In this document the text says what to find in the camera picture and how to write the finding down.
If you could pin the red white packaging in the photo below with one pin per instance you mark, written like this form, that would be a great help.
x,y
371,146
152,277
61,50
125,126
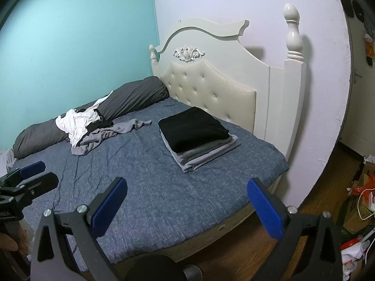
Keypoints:
x,y
353,254

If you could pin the white door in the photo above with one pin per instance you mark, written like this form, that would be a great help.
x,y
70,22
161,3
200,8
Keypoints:
x,y
360,108

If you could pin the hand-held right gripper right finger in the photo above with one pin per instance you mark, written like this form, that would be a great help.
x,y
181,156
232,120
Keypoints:
x,y
265,207

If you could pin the dark grey bolster pillow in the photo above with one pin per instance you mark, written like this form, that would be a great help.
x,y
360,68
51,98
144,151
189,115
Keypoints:
x,y
131,96

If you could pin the cream tufted headboard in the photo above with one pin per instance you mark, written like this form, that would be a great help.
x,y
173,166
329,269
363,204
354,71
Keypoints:
x,y
219,73

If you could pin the folded light grey garment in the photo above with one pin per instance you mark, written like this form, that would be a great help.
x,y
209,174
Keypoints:
x,y
202,161

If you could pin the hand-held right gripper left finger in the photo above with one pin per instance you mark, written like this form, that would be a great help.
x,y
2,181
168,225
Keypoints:
x,y
110,207

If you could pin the brown cardboard box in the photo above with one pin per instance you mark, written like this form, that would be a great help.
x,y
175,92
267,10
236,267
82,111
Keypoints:
x,y
353,213

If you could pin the crumpled black garment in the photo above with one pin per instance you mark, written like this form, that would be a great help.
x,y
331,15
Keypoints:
x,y
98,126

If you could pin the orange plastic bag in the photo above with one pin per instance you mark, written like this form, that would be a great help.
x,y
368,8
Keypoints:
x,y
361,189

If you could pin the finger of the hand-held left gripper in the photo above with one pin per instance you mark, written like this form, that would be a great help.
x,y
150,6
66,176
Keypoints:
x,y
32,168
44,183

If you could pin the folded grey sweater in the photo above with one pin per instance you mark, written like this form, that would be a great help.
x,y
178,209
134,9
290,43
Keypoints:
x,y
211,145

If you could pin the crumpled white garment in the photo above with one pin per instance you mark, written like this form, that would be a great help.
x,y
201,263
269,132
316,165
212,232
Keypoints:
x,y
76,123

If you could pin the orange hanging item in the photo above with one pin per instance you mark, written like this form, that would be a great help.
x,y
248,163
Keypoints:
x,y
369,49

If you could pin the black sweater with white trim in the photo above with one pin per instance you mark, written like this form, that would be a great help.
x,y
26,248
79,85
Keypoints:
x,y
193,128

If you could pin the light grey blanket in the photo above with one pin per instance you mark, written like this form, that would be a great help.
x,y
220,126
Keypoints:
x,y
6,161

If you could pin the bed with blue sheet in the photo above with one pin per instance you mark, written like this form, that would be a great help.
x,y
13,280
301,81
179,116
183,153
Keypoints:
x,y
146,196

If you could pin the crumpled grey garment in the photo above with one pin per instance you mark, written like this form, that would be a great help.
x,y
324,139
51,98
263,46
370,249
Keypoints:
x,y
93,140

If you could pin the person's left hand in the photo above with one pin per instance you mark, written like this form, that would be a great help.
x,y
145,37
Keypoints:
x,y
7,242

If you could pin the black hanging items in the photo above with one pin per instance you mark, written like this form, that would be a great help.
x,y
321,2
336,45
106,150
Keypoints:
x,y
356,8

